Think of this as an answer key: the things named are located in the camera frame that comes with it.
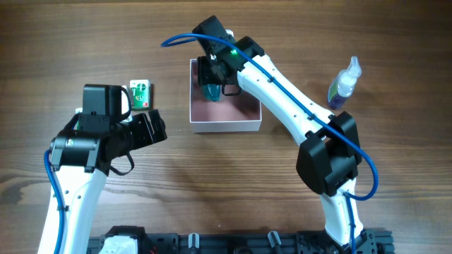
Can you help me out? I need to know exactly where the teal liquid bottle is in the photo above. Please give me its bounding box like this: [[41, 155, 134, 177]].
[[202, 84, 221, 102]]

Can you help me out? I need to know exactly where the green white small carton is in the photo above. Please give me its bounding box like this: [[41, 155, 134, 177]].
[[129, 80, 153, 111]]

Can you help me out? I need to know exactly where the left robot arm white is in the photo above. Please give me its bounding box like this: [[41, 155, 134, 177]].
[[38, 109, 167, 253]]

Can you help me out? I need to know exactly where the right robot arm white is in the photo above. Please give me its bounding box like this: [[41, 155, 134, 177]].
[[198, 35, 364, 247]]

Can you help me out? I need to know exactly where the black mounting rail base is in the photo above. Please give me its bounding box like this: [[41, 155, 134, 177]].
[[86, 225, 395, 254]]

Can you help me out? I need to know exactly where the clear purple soap bottle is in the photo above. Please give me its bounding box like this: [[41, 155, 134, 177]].
[[327, 56, 362, 110]]

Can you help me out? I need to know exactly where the white cardboard box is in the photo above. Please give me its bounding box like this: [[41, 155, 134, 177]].
[[189, 59, 262, 133]]

